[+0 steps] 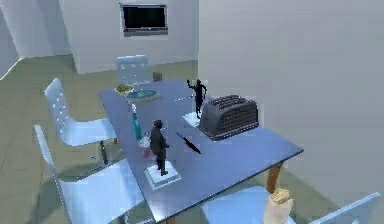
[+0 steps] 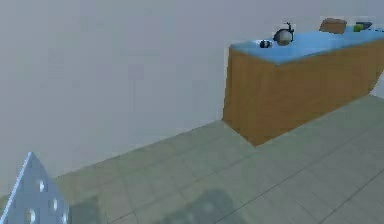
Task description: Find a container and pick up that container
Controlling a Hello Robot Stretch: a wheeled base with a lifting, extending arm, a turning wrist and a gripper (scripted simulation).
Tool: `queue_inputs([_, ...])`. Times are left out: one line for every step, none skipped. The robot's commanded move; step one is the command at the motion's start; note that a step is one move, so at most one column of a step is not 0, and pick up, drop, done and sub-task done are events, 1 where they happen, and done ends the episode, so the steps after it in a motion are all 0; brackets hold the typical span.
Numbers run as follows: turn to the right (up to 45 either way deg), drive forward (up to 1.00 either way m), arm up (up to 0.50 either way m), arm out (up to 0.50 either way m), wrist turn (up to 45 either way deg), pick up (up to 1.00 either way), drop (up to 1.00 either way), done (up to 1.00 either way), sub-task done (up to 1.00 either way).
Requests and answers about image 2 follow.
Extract wooden counter with blue top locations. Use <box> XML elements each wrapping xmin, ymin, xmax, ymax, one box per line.
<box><xmin>222</xmin><ymin>27</ymin><xmax>384</xmax><ymax>148</ymax></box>

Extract grey round kettle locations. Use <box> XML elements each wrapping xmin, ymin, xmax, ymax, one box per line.
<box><xmin>272</xmin><ymin>21</ymin><xmax>296</xmax><ymax>47</ymax></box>

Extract pale blue perforated bin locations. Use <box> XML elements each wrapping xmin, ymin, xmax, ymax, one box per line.
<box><xmin>0</xmin><ymin>151</ymin><xmax>70</xmax><ymax>224</ymax></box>

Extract dark blue flat object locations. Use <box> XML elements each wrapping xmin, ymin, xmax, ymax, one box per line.
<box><xmin>355</xmin><ymin>21</ymin><xmax>373</xmax><ymax>31</ymax></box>

